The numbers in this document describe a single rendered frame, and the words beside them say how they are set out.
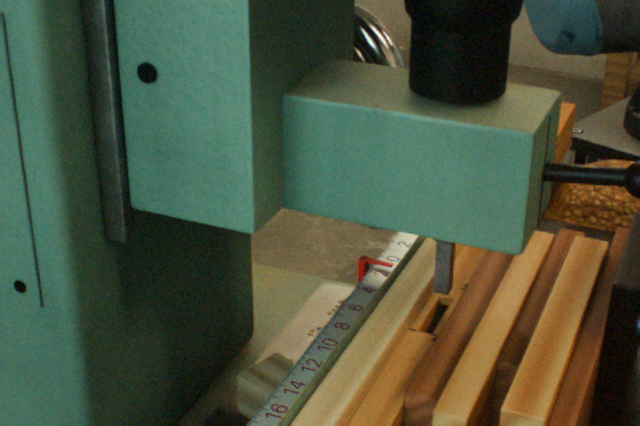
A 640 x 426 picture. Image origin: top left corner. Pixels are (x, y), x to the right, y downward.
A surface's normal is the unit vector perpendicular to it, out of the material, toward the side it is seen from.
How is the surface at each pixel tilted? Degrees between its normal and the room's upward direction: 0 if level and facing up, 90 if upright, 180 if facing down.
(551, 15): 97
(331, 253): 0
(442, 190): 90
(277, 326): 0
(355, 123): 90
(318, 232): 0
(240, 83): 90
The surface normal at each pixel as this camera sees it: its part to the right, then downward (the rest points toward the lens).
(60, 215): 0.36, 0.40
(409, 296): 0.00, -0.90
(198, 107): -0.40, 0.40
